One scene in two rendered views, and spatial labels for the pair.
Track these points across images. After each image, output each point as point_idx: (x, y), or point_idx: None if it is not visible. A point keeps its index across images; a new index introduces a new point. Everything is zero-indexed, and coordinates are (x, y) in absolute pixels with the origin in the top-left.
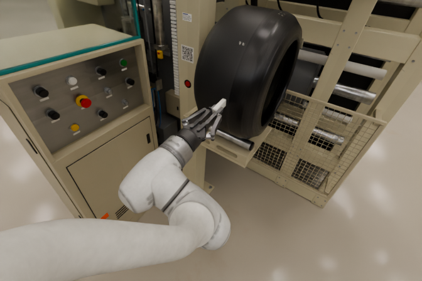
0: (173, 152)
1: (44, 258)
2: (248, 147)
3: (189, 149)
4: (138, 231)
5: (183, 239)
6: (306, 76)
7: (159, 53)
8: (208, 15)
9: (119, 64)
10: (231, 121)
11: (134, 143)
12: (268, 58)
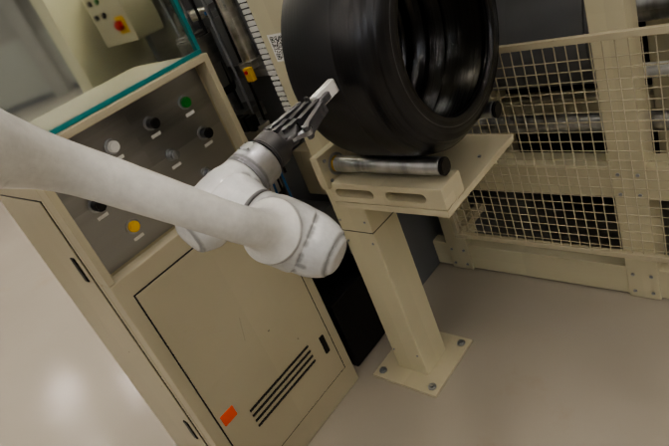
0: (240, 159)
1: (65, 143)
2: (436, 169)
3: (269, 153)
4: (157, 173)
5: (227, 203)
6: (570, 3)
7: (246, 72)
8: None
9: (178, 107)
10: (361, 115)
11: (245, 251)
12: None
